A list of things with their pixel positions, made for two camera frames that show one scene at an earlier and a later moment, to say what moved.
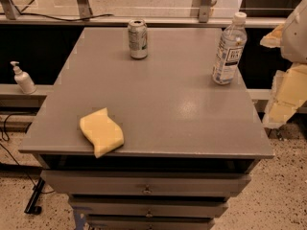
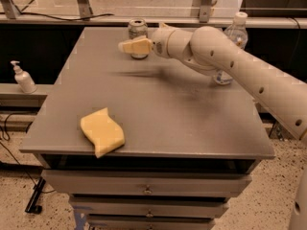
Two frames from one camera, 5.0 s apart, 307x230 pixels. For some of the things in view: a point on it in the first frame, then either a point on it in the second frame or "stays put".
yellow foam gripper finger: [289, 87] -> [163, 42]
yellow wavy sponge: [104, 132] stays put
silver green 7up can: [137, 38] stays put
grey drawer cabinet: [188, 142] stays put
